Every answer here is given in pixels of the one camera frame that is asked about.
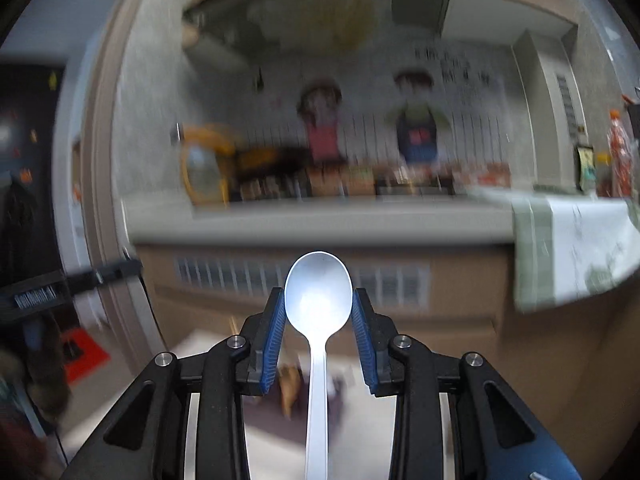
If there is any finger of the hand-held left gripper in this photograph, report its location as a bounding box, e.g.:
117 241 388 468
65 259 143 293

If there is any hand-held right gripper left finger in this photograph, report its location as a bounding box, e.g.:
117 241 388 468
60 287 288 480

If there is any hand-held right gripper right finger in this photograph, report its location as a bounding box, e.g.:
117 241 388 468
350 287 585 480

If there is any white plastic spoon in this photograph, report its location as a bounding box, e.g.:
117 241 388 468
284 251 352 480

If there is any long grey vent grille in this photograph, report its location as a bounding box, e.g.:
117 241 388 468
174 257 431 307

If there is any red floor mat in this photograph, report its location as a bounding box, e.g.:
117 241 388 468
62 329 112 386

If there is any yellow jug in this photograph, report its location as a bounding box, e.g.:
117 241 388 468
179 127 233 207

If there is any row of food packets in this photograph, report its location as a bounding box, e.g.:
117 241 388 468
240 160 508 198

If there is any green checked cloth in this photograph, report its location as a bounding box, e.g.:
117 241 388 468
511 195 640 313

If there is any small column vent grille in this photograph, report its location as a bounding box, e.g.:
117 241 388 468
555 74 577 137

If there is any orange plastic bottle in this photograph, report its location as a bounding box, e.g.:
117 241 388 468
607 109 635 197

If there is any wall poster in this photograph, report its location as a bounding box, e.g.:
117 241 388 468
270 45 506 166

